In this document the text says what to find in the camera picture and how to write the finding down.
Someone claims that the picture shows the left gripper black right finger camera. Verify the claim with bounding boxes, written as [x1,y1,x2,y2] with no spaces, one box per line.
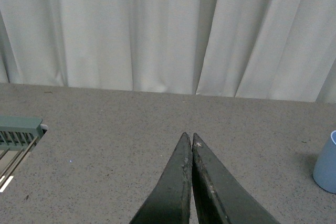
[192,133,279,223]

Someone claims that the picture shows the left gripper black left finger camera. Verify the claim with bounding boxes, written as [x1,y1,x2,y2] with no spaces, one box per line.
[130,132,193,223]

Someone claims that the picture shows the blue plastic cup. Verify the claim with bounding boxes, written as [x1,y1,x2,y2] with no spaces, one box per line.
[313,131,335,194]

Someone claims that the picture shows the white pleated curtain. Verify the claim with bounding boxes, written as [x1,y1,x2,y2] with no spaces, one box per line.
[1,0,335,103]

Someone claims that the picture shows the green slotted rack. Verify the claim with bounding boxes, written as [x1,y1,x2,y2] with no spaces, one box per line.
[0,115,48,193]

